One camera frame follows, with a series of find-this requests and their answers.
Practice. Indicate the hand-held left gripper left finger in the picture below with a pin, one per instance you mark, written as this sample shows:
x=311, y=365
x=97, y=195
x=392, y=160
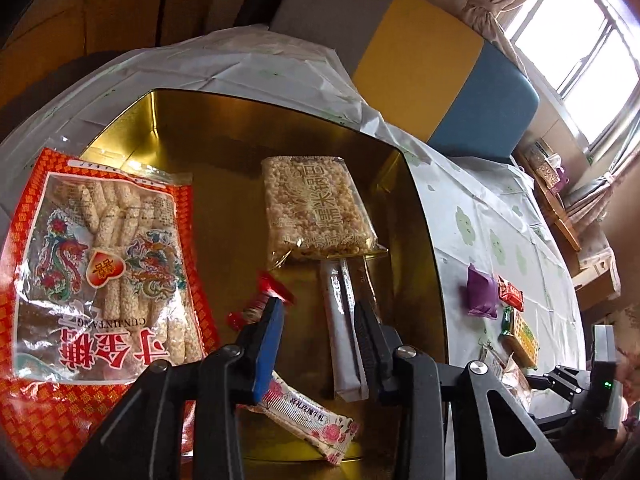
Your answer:
x=267, y=350

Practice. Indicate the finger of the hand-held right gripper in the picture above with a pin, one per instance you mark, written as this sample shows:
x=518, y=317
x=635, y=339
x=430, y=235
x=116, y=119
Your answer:
x=555, y=379
x=550, y=421

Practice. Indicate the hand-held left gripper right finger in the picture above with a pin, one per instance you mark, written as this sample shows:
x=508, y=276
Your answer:
x=367, y=355

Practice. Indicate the white stick packet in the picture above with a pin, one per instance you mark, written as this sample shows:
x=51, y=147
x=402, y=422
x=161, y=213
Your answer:
x=340, y=335

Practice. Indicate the orange snack packet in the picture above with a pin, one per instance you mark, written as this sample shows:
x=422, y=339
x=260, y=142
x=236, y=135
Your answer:
x=515, y=382

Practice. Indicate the red twisted candy packet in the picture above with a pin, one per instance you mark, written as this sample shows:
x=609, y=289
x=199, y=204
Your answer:
x=255, y=305

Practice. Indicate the green cracker packet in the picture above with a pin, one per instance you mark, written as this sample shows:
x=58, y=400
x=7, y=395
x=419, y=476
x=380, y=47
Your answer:
x=522, y=340

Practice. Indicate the white floral snack bar packet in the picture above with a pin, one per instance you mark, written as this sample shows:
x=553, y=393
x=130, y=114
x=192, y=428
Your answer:
x=310, y=420

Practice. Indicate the small red label snack packet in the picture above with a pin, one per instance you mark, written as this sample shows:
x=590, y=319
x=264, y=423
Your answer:
x=511, y=292

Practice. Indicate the purple snack packet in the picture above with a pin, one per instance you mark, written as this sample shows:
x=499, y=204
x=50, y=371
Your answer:
x=482, y=292

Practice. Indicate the clear rice cracker packet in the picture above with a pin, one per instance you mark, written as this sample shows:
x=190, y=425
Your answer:
x=310, y=210

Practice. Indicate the gold tin box maroon sides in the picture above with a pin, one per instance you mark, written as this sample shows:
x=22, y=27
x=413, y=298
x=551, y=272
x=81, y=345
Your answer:
x=225, y=185

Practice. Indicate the large red candy packet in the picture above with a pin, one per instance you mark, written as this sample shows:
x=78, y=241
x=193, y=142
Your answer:
x=100, y=265

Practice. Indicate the wooden nightstand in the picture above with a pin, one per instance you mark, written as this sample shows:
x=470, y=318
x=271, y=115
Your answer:
x=562, y=220

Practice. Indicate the floral side curtain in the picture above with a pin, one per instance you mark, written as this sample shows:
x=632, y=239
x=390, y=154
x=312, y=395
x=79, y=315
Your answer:
x=600, y=195

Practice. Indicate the tissue box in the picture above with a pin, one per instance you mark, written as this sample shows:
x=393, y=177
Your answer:
x=545, y=170

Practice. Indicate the grey yellow blue headboard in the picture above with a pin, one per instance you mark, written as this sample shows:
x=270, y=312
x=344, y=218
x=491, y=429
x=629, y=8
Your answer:
x=415, y=50

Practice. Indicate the window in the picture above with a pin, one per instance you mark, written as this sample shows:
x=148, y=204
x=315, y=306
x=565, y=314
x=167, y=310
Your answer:
x=575, y=35

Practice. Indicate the tied beige curtain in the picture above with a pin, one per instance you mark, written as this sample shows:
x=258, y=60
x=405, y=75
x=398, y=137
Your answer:
x=495, y=5

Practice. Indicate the wooden wardrobe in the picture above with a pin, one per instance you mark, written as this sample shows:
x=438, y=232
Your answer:
x=125, y=5

